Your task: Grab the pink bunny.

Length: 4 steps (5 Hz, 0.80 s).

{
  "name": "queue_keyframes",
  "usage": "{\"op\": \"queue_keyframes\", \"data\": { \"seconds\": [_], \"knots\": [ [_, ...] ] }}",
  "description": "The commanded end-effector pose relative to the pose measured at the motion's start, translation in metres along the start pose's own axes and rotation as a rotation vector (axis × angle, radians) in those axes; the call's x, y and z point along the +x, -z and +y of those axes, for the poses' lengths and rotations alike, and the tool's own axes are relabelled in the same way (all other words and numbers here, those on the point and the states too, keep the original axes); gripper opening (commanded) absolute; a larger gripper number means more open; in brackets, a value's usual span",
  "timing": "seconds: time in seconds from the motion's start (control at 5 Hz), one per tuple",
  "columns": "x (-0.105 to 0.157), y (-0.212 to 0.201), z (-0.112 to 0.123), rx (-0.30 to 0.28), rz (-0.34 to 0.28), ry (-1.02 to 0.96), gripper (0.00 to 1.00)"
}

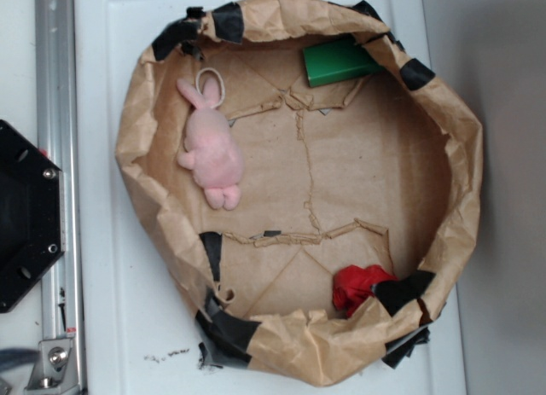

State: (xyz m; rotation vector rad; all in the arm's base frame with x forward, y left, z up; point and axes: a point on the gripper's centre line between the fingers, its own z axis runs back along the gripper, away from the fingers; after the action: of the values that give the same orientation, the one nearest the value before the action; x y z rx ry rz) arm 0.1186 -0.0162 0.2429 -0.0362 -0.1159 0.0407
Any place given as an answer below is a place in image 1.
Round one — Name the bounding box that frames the pink plush bunny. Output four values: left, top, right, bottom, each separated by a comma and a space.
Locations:
177, 67, 244, 211

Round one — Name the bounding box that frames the green rectangular block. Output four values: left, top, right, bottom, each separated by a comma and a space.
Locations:
303, 38, 383, 88

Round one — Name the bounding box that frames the aluminium extrusion rail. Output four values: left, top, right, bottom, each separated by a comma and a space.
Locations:
35, 0, 88, 394

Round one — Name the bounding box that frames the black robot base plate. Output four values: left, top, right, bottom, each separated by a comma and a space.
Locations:
1, 120, 64, 314

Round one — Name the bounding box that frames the brown paper bag tray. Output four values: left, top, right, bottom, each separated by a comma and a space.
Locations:
116, 0, 483, 386

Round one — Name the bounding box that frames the crumpled red cloth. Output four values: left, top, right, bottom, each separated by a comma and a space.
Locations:
333, 264, 398, 317

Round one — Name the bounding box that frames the metal corner bracket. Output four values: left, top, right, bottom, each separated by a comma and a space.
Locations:
24, 338, 78, 394

